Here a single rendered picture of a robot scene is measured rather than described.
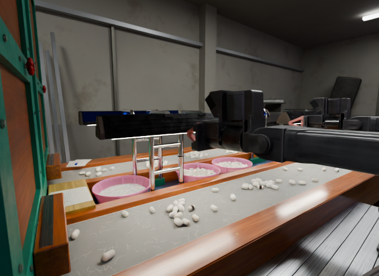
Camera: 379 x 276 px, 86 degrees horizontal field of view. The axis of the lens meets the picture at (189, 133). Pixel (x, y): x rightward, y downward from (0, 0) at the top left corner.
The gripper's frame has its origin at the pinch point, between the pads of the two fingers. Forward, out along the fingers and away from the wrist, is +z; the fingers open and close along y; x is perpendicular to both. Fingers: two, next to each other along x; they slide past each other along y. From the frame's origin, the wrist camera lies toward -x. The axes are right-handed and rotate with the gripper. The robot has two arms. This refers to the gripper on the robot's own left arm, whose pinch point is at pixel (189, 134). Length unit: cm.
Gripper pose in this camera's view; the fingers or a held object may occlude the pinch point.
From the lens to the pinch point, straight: 57.2
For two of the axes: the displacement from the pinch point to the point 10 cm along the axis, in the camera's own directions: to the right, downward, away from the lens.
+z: -6.3, -0.6, 7.8
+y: -7.8, 0.8, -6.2
